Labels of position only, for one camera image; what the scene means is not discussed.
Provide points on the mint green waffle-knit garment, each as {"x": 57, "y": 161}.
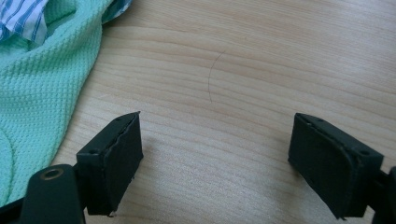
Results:
{"x": 43, "y": 93}

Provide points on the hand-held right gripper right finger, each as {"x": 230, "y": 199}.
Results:
{"x": 330, "y": 166}

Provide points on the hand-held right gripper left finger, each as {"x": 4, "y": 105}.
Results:
{"x": 115, "y": 165}

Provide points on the blue white striped cloth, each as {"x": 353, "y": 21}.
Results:
{"x": 21, "y": 17}

